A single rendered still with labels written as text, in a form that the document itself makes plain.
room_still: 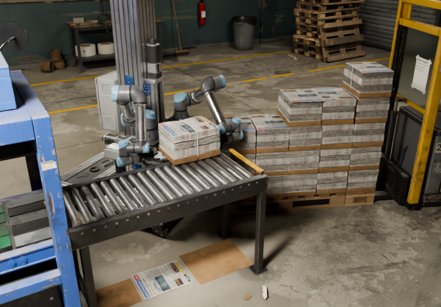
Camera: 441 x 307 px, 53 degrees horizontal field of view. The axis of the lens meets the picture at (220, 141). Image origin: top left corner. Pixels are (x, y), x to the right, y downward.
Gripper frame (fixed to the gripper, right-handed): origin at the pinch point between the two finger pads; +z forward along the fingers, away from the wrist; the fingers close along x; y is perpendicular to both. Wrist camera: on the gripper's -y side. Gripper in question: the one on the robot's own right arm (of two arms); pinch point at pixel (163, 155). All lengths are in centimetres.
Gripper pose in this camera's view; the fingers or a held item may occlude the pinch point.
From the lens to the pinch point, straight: 335.4
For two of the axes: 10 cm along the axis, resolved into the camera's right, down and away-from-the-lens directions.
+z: 8.7, -2.0, 4.5
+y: -0.2, -9.3, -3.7
